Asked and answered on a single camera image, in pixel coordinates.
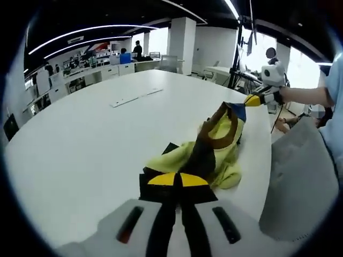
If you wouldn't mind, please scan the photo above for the white cabinet row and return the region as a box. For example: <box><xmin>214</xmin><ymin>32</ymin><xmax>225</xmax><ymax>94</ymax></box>
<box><xmin>48</xmin><ymin>60</ymin><xmax>136</xmax><ymax>104</ymax></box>

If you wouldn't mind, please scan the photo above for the black tripod stand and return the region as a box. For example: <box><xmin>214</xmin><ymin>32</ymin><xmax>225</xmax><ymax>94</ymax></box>
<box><xmin>227</xmin><ymin>0</ymin><xmax>258</xmax><ymax>89</ymax></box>

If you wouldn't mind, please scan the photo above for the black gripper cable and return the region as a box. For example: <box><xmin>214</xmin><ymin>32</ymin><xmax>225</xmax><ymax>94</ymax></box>
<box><xmin>270</xmin><ymin>103</ymin><xmax>285</xmax><ymax>135</ymax></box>

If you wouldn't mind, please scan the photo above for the dark monitor on stand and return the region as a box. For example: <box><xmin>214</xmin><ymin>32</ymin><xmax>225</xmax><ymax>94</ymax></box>
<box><xmin>245</xmin><ymin>31</ymin><xmax>255</xmax><ymax>56</ymax></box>

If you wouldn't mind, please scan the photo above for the white side desk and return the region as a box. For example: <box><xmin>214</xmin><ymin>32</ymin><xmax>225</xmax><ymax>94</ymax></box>
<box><xmin>205</xmin><ymin>65</ymin><xmax>243</xmax><ymax>88</ymax></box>

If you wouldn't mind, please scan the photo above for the yellow-green garment with brown trim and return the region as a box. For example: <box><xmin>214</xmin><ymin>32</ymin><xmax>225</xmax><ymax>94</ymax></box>
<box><xmin>143</xmin><ymin>101</ymin><xmax>247</xmax><ymax>191</ymax></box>

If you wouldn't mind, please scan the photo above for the black flat panel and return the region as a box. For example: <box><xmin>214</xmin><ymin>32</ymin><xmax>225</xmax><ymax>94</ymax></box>
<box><xmin>3</xmin><ymin>112</ymin><xmax>20</xmax><ymax>142</ymax></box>

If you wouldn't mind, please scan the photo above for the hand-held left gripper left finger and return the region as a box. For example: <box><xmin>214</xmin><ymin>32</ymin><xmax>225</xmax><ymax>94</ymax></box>
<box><xmin>55</xmin><ymin>172</ymin><xmax>178</xmax><ymax>257</ymax></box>

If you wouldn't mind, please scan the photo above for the person's light blue shirt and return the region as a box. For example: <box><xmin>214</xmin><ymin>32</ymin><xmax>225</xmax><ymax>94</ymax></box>
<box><xmin>318</xmin><ymin>52</ymin><xmax>343</xmax><ymax>190</ymax></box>

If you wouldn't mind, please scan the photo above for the white flat board strip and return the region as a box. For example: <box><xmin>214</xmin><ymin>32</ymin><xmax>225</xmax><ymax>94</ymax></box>
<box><xmin>109</xmin><ymin>87</ymin><xmax>165</xmax><ymax>109</ymax></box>

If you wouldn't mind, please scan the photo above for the grey mesh office chair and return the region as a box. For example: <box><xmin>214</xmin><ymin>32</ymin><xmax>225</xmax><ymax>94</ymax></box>
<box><xmin>160</xmin><ymin>54</ymin><xmax>180</xmax><ymax>73</ymax></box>

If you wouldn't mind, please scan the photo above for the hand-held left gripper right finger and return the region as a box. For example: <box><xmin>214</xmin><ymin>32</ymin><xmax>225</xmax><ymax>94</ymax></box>
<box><xmin>178</xmin><ymin>172</ymin><xmax>272</xmax><ymax>257</ymax></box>

